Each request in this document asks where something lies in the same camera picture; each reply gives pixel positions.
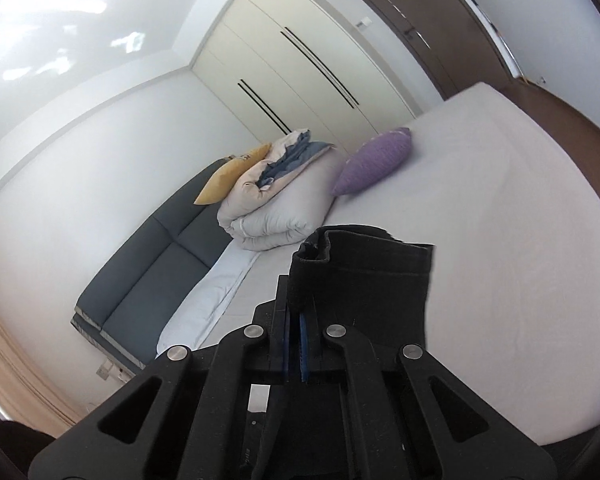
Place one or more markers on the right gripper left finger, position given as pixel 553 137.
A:
pixel 183 417

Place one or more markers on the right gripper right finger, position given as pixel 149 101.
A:
pixel 399 416

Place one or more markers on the black denim pants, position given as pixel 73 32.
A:
pixel 363 277

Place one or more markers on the white flat pillow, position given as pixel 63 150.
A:
pixel 196 316

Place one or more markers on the dark grey padded headboard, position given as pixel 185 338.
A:
pixel 127 304

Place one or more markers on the folded beige duvet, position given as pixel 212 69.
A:
pixel 285 212

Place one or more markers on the mustard yellow cushion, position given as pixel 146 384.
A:
pixel 223 180

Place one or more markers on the purple cushion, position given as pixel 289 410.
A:
pixel 373 161

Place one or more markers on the folded blue grey cloth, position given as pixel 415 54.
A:
pixel 287 155

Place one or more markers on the cream built-in wardrobe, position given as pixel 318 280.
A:
pixel 285 65

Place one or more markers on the dark brown door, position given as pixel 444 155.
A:
pixel 448 41

